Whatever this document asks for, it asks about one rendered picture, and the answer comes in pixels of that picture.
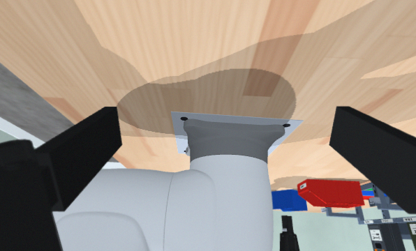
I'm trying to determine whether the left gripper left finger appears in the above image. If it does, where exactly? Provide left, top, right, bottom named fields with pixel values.
left=0, top=107, right=122, bottom=251

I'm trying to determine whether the dark grey shelf rack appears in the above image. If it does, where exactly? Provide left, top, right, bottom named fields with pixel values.
left=321, top=182, right=416, bottom=240

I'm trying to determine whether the red bin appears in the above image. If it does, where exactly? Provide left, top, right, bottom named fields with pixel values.
left=297, top=179, right=365, bottom=208

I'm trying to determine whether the dark green case with orange latches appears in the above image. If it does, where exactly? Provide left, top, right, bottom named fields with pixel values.
left=407, top=222, right=416, bottom=251

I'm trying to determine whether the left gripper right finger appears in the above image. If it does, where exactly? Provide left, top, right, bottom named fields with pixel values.
left=329, top=106, right=416, bottom=214

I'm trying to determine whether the blue bin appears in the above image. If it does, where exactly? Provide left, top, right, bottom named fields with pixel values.
left=272, top=189, right=308, bottom=211

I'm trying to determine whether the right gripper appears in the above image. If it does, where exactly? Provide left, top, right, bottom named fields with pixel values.
left=280, top=215, right=300, bottom=251

